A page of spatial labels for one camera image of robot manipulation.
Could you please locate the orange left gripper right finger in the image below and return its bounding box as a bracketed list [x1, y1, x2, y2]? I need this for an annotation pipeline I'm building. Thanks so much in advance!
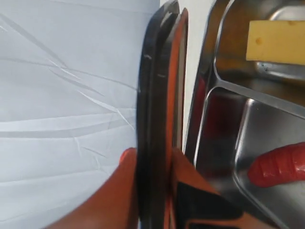
[171, 149, 271, 229]

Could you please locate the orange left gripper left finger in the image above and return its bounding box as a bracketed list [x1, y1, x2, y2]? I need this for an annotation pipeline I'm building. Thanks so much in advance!
[48, 148, 138, 229]

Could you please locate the red toy sausage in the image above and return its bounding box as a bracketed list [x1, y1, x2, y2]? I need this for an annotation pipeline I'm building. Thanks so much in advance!
[247, 142, 305, 187]

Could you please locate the stainless steel lunch box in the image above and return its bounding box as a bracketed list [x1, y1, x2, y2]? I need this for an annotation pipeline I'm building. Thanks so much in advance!
[185, 0, 305, 229]

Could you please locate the dark transparent lid orange seal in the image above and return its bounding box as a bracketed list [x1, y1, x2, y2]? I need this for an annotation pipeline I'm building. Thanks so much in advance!
[136, 0, 188, 229]

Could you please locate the yellow cheese wedge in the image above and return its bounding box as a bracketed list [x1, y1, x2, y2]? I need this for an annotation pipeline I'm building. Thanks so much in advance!
[246, 20, 305, 65]

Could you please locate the white backdrop cloth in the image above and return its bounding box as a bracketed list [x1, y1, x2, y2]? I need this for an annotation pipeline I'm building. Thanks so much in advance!
[0, 0, 167, 229]

